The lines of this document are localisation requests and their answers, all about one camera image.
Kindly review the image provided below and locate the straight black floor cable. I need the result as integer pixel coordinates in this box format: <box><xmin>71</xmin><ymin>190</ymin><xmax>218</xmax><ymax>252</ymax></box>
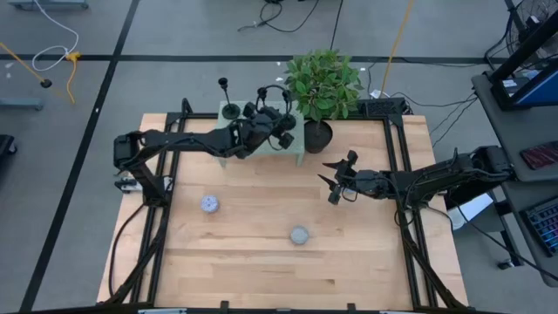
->
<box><xmin>330</xmin><ymin>0</ymin><xmax>344</xmax><ymax>51</ymax></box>

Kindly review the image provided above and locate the black diagonal stand beam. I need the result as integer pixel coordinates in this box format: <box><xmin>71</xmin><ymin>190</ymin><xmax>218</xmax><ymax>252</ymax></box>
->
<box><xmin>487</xmin><ymin>10</ymin><xmax>558</xmax><ymax>84</ymax></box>

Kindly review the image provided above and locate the black power strip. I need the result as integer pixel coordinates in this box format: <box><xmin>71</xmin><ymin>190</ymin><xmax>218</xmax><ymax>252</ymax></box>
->
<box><xmin>359</xmin><ymin>98</ymin><xmax>409</xmax><ymax>118</ymax></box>

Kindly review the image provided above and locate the green perforated metal shelf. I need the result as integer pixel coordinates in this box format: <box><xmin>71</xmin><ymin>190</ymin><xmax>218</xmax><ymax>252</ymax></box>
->
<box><xmin>215</xmin><ymin>99</ymin><xmax>306</xmax><ymax>169</ymax></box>

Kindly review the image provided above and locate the green leafy plant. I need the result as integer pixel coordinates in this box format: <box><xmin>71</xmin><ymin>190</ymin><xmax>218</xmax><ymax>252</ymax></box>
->
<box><xmin>283</xmin><ymin>48</ymin><xmax>366</xmax><ymax>123</ymax></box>

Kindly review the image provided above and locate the grey patterned round tin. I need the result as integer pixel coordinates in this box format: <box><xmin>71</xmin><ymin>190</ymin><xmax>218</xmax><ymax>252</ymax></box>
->
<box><xmin>289</xmin><ymin>224</ymin><xmax>310</xmax><ymax>246</ymax></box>

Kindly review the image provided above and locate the backlit keyboard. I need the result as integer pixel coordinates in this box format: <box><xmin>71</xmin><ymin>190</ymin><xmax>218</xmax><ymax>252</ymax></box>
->
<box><xmin>521</xmin><ymin>198</ymin><xmax>558</xmax><ymax>258</ymax></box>

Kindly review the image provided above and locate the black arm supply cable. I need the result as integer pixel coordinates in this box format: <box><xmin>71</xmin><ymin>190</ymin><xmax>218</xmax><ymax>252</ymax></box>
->
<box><xmin>107</xmin><ymin>201</ymin><xmax>149</xmax><ymax>300</ymax></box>

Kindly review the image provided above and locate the yellow rod black tip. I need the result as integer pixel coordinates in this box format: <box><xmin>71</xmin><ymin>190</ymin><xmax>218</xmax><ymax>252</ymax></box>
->
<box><xmin>0</xmin><ymin>41</ymin><xmax>53</xmax><ymax>89</ymax></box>

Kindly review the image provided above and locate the black wire fan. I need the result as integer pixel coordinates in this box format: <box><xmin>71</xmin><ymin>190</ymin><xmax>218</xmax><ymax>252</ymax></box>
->
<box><xmin>505</xmin><ymin>0</ymin><xmax>558</xmax><ymax>60</ymax></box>

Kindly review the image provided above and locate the white cable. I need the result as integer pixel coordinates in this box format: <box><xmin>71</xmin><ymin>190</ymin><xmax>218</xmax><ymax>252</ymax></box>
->
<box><xmin>31</xmin><ymin>0</ymin><xmax>80</xmax><ymax>73</ymax></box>

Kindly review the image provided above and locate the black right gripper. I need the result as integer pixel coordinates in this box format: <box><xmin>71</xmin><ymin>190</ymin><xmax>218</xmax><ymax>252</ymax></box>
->
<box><xmin>316</xmin><ymin>149</ymin><xmax>387</xmax><ymax>207</ymax></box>

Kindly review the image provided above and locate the black plant pot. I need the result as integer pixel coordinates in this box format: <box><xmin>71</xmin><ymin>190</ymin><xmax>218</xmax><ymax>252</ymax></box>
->
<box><xmin>303</xmin><ymin>120</ymin><xmax>335</xmax><ymax>154</ymax></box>

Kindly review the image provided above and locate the white paper sheet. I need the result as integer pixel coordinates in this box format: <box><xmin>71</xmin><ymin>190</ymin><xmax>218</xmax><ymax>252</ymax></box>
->
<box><xmin>444</xmin><ymin>191</ymin><xmax>496</xmax><ymax>231</ymax></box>

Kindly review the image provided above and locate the black aluminium table frame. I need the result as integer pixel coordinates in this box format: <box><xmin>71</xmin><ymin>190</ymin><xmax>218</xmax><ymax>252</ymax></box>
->
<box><xmin>98</xmin><ymin>98</ymin><xmax>470</xmax><ymax>313</ymax></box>

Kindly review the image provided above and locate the yellow cable with plug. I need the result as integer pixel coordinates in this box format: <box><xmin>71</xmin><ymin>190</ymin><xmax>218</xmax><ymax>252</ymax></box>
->
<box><xmin>65</xmin><ymin>51</ymin><xmax>84</xmax><ymax>105</ymax></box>

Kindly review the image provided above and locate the yellow cord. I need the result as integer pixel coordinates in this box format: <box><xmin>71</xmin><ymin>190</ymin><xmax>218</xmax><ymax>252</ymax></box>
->
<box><xmin>381</xmin><ymin>0</ymin><xmax>415</xmax><ymax>95</ymax></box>

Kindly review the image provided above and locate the grey metal stand base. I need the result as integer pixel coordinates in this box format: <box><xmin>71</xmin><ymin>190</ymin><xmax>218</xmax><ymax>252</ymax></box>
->
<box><xmin>0</xmin><ymin>98</ymin><xmax>44</xmax><ymax>111</ymax></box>
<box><xmin>8</xmin><ymin>0</ymin><xmax>89</xmax><ymax>11</ymax></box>

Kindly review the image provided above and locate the dark red flat case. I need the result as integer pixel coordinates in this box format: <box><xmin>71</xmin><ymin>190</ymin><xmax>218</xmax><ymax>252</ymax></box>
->
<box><xmin>519</xmin><ymin>141</ymin><xmax>558</xmax><ymax>171</ymax></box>

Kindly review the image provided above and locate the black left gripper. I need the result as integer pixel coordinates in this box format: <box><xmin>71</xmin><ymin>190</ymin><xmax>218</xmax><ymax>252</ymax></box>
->
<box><xmin>237</xmin><ymin>101</ymin><xmax>296</xmax><ymax>159</ymax></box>

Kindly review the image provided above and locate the black monitor blue screen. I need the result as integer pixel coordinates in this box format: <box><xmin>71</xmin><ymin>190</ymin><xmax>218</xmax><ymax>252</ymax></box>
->
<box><xmin>490</xmin><ymin>58</ymin><xmax>558</xmax><ymax>113</ymax></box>

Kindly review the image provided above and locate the black looped floor cable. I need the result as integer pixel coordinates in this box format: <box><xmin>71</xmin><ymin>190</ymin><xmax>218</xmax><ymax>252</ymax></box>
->
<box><xmin>237</xmin><ymin>0</ymin><xmax>322</xmax><ymax>34</ymax></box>

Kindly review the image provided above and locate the grey desk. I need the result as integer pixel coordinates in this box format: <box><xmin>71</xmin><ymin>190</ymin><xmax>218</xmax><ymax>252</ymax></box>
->
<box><xmin>471</xmin><ymin>72</ymin><xmax>558</xmax><ymax>183</ymax></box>

